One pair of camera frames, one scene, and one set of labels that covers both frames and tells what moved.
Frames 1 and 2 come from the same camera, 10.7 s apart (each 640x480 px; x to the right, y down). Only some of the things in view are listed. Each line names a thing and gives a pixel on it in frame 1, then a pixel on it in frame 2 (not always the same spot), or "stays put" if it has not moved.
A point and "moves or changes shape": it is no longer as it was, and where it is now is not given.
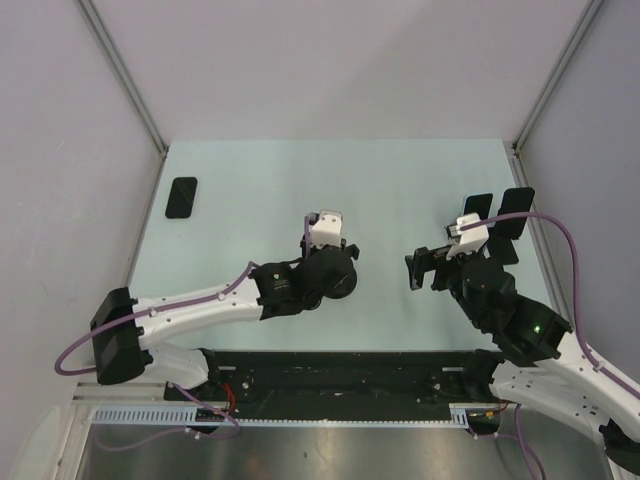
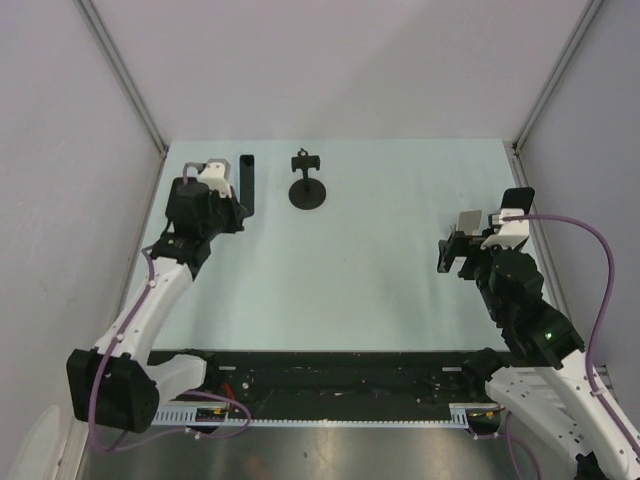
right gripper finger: x=441 y=279 -> x=467 y=271
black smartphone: x=182 y=197 moves or changes shape
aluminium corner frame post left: x=122 y=74 stays put
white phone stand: x=472 y=239 -> x=512 y=233
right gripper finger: x=416 y=267 -> x=447 y=254
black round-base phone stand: x=344 y=286 -> x=306 y=193
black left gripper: x=303 y=246 -> x=234 y=208
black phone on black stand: x=514 y=200 stays put
